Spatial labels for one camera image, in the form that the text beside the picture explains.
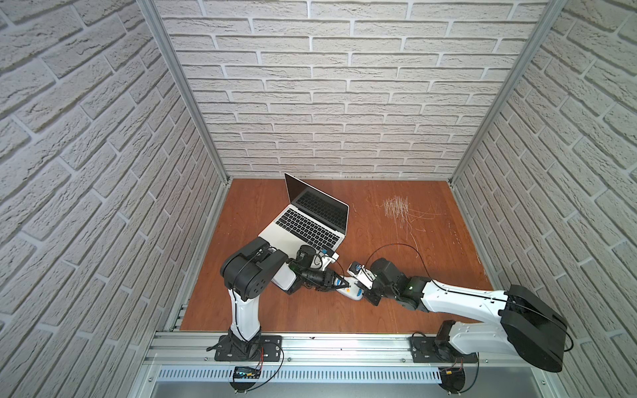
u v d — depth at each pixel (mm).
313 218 1035
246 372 710
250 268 517
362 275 715
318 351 746
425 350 728
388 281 655
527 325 421
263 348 730
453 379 697
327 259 860
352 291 832
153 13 697
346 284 832
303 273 776
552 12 687
